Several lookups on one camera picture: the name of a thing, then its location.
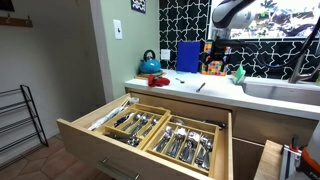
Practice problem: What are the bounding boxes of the steel sink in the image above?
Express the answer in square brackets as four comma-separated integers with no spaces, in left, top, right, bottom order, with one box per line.
[241,79,320,106]

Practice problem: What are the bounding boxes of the white wall outlet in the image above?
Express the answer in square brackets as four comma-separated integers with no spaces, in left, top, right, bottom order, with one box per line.
[161,49,171,60]

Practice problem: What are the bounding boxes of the green sponge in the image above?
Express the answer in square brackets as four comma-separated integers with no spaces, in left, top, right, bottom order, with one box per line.
[233,65,246,84]

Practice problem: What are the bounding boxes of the wooden trivet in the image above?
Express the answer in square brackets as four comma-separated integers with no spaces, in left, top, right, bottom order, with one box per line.
[134,71,166,80]

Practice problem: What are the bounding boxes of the near wooden cutlery tray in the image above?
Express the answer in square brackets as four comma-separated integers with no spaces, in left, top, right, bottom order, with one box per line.
[146,115,220,177]

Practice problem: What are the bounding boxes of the blue tea kettle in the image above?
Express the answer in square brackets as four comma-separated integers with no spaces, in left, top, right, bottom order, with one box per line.
[138,49,161,74]

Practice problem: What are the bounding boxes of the wooden coat hook rail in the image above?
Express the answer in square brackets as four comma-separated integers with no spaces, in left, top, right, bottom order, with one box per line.
[0,15,33,27]

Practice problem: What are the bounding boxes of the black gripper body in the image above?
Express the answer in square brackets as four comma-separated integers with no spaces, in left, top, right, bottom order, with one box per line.
[200,39,231,72]

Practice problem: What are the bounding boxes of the sink faucet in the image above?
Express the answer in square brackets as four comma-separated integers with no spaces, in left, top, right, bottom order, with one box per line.
[288,31,320,84]

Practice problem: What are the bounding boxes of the white light switch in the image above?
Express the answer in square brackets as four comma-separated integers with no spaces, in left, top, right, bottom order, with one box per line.
[113,19,123,40]

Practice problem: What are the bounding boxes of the far wooden cutlery tray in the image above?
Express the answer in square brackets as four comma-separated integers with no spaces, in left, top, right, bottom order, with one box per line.
[99,103,171,149]

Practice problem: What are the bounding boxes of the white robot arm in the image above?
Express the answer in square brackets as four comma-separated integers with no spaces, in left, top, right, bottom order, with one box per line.
[204,0,320,180]

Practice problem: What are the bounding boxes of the blue cutting board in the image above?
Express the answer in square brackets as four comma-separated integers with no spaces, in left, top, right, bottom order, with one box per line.
[176,42,200,73]

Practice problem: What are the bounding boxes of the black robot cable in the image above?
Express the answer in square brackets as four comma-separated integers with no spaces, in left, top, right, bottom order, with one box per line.
[216,16,320,69]

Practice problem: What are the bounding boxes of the open wooden drawer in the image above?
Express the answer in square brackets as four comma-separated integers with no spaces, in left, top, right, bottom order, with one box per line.
[57,92,233,180]

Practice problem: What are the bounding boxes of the red cloth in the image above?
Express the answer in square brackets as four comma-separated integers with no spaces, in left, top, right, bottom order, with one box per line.
[148,74,170,87]

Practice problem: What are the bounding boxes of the black handled utensil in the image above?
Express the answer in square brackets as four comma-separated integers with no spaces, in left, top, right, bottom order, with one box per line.
[203,120,226,130]

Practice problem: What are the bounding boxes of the black wire shoe rack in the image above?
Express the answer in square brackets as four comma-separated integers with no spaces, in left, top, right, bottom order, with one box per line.
[0,85,49,153]

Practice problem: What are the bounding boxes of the drawer metal handle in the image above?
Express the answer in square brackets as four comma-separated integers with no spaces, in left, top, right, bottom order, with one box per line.
[97,158,140,180]

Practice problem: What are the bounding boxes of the wooden cutlery tray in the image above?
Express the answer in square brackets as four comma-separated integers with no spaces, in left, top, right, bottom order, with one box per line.
[146,115,220,177]
[99,103,171,149]

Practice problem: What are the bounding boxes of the wooden block stand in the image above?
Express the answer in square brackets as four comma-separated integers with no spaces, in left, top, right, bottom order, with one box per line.
[254,140,282,180]

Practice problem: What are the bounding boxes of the colourful tile box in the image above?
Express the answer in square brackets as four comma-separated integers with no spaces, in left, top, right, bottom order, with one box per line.
[201,42,229,76]

